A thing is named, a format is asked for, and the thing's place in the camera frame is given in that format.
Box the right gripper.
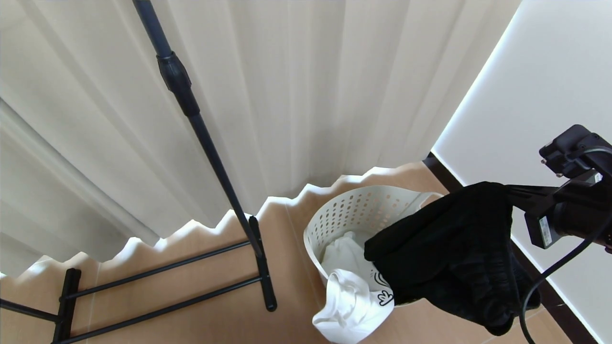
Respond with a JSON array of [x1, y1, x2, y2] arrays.
[[525, 172, 612, 250]]

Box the black shorts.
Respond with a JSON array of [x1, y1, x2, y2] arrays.
[[364, 182, 541, 336]]

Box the white laundry basket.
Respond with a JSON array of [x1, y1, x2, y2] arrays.
[[304, 185, 445, 307]]

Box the black clothes rack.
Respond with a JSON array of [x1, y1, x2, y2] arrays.
[[0, 0, 278, 344]]

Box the white curtain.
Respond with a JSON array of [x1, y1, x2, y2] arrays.
[[0, 0, 522, 279]]

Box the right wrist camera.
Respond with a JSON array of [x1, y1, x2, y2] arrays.
[[539, 125, 612, 178]]

